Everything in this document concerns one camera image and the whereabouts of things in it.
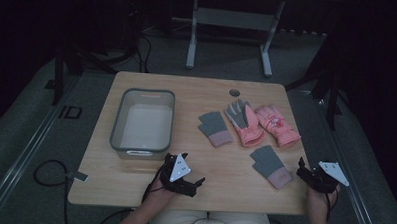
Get black floor cable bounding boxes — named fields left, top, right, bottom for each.
left=30, top=158, right=73, bottom=224

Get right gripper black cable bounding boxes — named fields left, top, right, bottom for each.
left=324, top=188, right=340, bottom=222

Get person's right hand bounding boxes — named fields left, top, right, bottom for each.
left=305, top=185, right=341, bottom=224

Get person's light trousers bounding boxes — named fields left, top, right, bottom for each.
left=147, top=208, right=276, bottom=224

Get black tripod stand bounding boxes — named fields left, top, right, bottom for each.
left=283, top=24, right=351, bottom=132
left=50, top=0, right=143, bottom=110

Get black background cables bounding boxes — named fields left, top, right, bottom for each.
left=133, top=24, right=155, bottom=74

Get black rectangular floor bracket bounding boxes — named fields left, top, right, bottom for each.
left=58, top=104, right=84, bottom=120

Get person's left hand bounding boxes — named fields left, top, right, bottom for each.
left=146, top=185, right=178, bottom=209

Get gray cable clip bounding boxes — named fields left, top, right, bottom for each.
left=65, top=169, right=89, bottom=183

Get pink ski glove gray palm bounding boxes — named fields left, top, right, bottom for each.
left=222, top=98, right=267, bottom=149

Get metal floor rail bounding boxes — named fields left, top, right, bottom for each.
left=301, top=90, right=386, bottom=224
left=0, top=72, right=84, bottom=224

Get gray plastic bin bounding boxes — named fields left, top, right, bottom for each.
left=108, top=87, right=176, bottom=162

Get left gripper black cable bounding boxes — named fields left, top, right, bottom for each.
left=96, top=162, right=168, bottom=224

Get pink ski glove printed back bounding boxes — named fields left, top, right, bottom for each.
left=252, top=103, right=303, bottom=150

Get gray knit glove pink cuff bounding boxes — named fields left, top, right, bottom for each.
left=196, top=110, right=236, bottom=148
left=248, top=144, right=294, bottom=191

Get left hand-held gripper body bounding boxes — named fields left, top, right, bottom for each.
left=159, top=152, right=195, bottom=196

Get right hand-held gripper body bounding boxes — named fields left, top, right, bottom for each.
left=305, top=161, right=351, bottom=195

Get white metal desk frame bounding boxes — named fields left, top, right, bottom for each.
left=169, top=0, right=286, bottom=79

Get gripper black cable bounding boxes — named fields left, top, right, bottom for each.
left=96, top=162, right=168, bottom=224
left=324, top=188, right=340, bottom=222

